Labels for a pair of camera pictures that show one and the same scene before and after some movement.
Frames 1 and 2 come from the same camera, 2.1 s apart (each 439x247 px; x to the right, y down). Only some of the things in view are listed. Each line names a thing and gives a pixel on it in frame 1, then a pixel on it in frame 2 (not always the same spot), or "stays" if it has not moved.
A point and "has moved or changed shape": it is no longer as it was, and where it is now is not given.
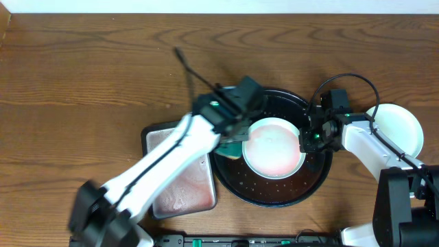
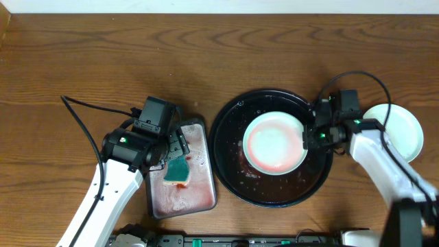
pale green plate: (273, 150) has moved or changed shape
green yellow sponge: (230, 149) has moved or changed shape
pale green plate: (400, 126) stays
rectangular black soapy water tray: (193, 190) stays
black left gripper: (234, 136) to (177, 145)
